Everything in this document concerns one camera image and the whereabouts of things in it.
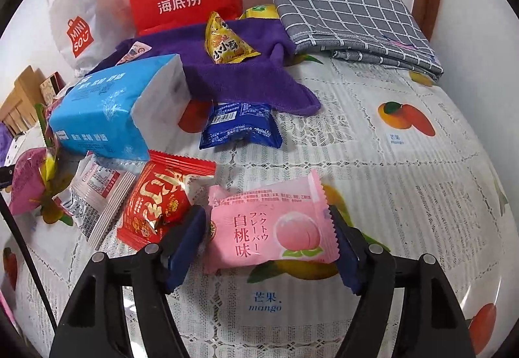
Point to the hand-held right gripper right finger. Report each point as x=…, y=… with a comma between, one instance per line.
x=345, y=254

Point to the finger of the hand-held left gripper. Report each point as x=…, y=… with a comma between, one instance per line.
x=7, y=176

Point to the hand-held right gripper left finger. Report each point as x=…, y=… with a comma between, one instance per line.
x=186, y=244

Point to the magenta yellow snack packet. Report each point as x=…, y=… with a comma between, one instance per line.
x=28, y=183

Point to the red snack packet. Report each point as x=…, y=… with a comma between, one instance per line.
x=158, y=196

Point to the pink peach snack packet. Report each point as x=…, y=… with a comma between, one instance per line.
x=259, y=228

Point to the white striped snack packet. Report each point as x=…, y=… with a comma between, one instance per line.
x=97, y=196

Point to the blue snack packet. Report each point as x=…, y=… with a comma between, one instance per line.
x=239, y=125

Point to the purple cloth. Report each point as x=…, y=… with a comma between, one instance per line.
x=4, y=143

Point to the white plastic device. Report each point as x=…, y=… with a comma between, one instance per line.
x=24, y=147

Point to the fruit print tablecloth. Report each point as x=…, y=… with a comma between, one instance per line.
x=365, y=187

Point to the light wooden furniture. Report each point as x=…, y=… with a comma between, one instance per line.
x=20, y=98

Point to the small patterned box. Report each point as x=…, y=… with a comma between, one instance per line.
x=50, y=88

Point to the blue tissue pack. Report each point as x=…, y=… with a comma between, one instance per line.
x=101, y=114

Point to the purple towel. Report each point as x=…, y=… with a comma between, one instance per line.
x=251, y=78

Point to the pink foil snack packet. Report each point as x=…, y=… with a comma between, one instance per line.
x=136, y=50

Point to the white plastic bag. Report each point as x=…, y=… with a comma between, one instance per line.
x=81, y=9

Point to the grey checked cloth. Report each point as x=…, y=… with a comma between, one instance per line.
x=344, y=17

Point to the yellow green snack packet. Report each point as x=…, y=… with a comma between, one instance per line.
x=259, y=11

